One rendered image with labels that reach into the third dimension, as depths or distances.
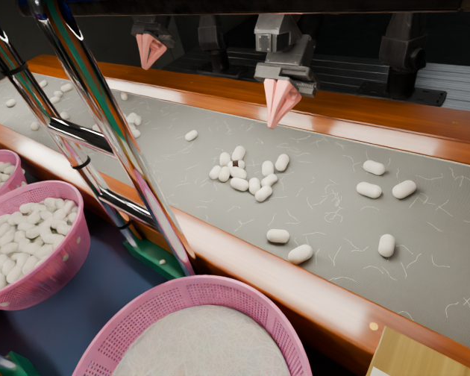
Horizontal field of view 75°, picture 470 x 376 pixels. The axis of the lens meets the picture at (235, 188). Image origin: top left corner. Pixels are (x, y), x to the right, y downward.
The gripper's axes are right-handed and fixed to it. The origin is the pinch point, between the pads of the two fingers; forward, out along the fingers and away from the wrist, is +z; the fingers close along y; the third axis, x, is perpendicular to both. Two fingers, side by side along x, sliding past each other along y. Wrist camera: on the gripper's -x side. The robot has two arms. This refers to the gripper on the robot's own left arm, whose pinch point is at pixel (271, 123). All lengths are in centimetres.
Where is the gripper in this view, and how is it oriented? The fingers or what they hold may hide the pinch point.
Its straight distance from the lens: 55.3
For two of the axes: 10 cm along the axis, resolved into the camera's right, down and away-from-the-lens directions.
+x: 5.2, 1.3, 8.4
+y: 7.9, 3.0, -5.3
